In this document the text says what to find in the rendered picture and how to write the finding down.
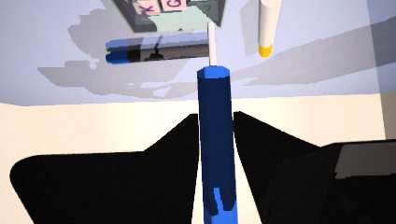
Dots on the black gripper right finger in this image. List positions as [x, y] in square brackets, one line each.
[295, 182]

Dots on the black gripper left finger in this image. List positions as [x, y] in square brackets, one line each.
[158, 182]

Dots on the blue stylus with white tip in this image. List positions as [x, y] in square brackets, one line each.
[216, 139]

